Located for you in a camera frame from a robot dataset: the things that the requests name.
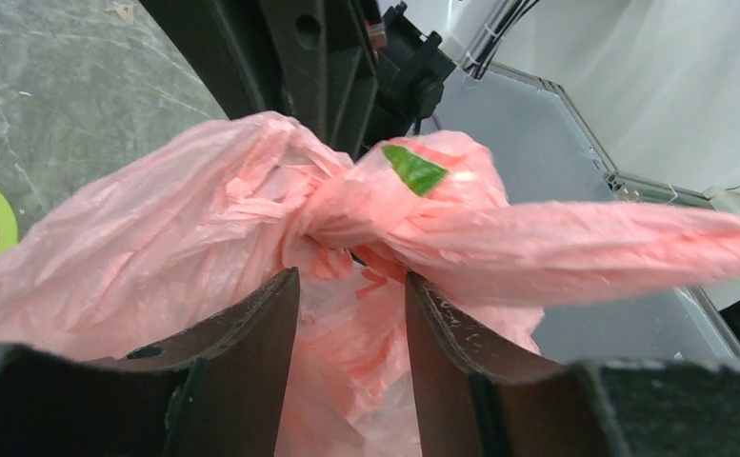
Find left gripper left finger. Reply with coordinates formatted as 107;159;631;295
0;268;300;456

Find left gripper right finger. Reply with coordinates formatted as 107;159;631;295
406;273;740;456

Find pink plastic bag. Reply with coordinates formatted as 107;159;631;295
0;112;740;456

